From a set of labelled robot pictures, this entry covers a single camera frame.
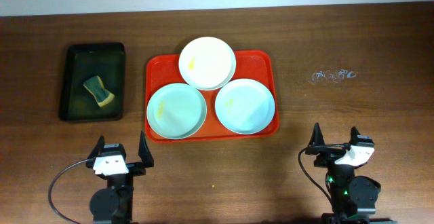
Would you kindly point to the pale green round plate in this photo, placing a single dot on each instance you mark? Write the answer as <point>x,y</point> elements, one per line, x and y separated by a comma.
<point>176,111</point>

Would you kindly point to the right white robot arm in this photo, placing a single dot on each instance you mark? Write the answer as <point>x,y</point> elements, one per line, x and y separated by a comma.
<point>351,197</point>

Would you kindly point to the green and yellow sponge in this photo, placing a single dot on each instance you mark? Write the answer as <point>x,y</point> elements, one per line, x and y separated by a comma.
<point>95,87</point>

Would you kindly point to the red plastic serving tray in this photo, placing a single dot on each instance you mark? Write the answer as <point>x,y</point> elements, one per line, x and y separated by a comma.
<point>162,70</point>

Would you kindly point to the white round plate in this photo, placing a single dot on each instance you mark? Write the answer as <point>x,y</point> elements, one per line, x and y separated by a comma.
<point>207,63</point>

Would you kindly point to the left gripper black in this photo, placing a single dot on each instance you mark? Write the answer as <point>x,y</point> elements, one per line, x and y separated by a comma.
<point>134,166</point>

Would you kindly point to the light blue round plate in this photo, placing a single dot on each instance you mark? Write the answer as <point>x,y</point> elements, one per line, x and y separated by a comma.
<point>245,106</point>

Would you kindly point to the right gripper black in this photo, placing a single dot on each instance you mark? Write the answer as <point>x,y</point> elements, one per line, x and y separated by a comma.
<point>327,154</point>

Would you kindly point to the black rectangular plastic bin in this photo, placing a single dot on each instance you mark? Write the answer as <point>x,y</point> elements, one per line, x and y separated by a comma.
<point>85,61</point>

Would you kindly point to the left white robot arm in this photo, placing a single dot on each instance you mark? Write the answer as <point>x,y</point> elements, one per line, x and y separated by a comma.
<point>114,203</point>

